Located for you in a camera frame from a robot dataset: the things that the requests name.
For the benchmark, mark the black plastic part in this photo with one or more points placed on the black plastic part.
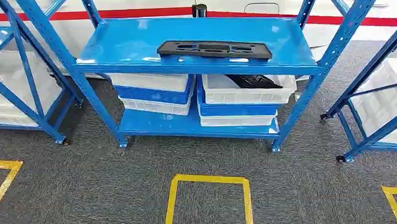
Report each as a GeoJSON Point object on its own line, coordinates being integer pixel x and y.
{"type": "Point", "coordinates": [253, 81]}

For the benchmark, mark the black cylinder with antenna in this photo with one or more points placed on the black cylinder with antenna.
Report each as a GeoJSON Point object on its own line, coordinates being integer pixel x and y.
{"type": "Point", "coordinates": [199, 10]}

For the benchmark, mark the black plastic panel with cutouts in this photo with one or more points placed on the black plastic panel with cutouts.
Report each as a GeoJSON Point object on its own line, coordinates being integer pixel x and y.
{"type": "Point", "coordinates": [170, 51]}

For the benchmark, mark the blue plastic crate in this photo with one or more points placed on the blue plastic crate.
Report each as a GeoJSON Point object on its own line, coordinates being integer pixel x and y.
{"type": "Point", "coordinates": [151, 95]}
{"type": "Point", "coordinates": [234, 110]}

